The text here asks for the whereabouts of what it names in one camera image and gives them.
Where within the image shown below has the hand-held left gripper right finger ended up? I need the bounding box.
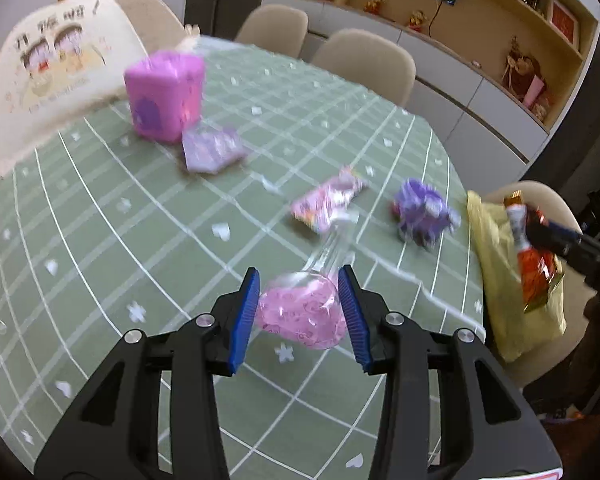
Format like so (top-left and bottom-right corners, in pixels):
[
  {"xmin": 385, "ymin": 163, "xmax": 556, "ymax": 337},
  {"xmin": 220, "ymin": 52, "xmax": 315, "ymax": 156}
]
[{"xmin": 337, "ymin": 264, "xmax": 563, "ymax": 480}]

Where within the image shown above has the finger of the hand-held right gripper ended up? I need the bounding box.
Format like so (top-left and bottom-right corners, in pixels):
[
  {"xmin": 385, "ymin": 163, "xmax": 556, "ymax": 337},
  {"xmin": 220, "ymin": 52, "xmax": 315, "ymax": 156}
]
[{"xmin": 525, "ymin": 215, "xmax": 600, "ymax": 291}]

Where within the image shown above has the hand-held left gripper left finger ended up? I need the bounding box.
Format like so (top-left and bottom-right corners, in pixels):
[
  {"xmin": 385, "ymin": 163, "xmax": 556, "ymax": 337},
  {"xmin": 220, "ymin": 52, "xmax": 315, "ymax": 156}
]
[{"xmin": 34, "ymin": 266, "xmax": 261, "ymax": 480}]

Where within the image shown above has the red foil wrapper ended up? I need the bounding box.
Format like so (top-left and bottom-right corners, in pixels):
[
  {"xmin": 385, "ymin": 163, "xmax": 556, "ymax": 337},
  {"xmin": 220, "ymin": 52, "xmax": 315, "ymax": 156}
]
[{"xmin": 502, "ymin": 190, "xmax": 565, "ymax": 315}]

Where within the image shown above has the clear pink wrapper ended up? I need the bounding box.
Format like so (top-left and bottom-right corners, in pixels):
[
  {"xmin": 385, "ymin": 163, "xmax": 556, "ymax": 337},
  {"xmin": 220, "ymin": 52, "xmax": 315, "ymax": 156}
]
[{"xmin": 256, "ymin": 212, "xmax": 361, "ymax": 351}]

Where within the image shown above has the yellow plastic bag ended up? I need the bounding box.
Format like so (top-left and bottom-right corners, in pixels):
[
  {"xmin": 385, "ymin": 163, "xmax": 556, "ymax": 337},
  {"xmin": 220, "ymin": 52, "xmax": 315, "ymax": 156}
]
[{"xmin": 466, "ymin": 190, "xmax": 568, "ymax": 363}]

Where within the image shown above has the pink and white wrapper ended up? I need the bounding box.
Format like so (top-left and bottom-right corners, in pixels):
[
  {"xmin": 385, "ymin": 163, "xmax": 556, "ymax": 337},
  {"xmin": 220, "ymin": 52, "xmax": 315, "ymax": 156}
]
[{"xmin": 290, "ymin": 166, "xmax": 370, "ymax": 233}]

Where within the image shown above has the crumpled purple wrapper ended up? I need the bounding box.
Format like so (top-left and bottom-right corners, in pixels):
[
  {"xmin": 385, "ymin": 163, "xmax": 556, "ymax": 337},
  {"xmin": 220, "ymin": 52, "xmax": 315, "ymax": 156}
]
[{"xmin": 391, "ymin": 177, "xmax": 462, "ymax": 248}]

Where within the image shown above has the green checked tablecloth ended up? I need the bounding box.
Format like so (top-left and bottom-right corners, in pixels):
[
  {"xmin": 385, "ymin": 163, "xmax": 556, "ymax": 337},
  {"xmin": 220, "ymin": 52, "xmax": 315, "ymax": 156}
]
[{"xmin": 0, "ymin": 35, "xmax": 488, "ymax": 480}]

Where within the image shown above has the flat purple packet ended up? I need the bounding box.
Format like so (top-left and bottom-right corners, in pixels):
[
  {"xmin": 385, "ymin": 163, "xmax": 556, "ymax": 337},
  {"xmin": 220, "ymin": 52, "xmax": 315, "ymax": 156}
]
[{"xmin": 181, "ymin": 127, "xmax": 248, "ymax": 175}]

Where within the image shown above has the doll bouquet with pink wrap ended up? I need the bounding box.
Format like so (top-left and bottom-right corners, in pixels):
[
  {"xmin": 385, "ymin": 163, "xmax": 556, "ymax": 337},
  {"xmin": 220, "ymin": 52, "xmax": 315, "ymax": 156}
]
[{"xmin": 502, "ymin": 37, "xmax": 551, "ymax": 121}]

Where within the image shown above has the grey sideboard cabinet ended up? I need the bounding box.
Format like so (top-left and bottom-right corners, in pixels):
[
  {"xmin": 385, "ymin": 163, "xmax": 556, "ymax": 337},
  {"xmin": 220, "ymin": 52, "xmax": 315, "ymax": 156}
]
[{"xmin": 300, "ymin": 0, "xmax": 551, "ymax": 166}]

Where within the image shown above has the red framed picture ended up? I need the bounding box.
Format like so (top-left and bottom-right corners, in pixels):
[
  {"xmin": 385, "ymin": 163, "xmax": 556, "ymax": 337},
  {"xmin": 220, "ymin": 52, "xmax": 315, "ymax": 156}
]
[{"xmin": 547, "ymin": 0, "xmax": 581, "ymax": 43}]

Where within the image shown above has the pink box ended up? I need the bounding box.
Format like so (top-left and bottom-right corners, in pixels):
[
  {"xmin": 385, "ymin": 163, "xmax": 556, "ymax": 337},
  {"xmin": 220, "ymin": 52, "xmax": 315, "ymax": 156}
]
[{"xmin": 124, "ymin": 51, "xmax": 206, "ymax": 143}]

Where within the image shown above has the cream cartoon tote bag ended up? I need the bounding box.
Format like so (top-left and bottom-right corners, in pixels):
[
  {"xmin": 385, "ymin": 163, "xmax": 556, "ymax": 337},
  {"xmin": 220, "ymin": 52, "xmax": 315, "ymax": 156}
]
[{"xmin": 0, "ymin": 0, "xmax": 151, "ymax": 186}]

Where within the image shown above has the wooden wall shelf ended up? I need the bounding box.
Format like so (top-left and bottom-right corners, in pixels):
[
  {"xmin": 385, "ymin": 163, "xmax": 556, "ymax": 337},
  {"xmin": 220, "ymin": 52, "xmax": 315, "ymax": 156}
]
[{"xmin": 262, "ymin": 0, "xmax": 600, "ymax": 133}]

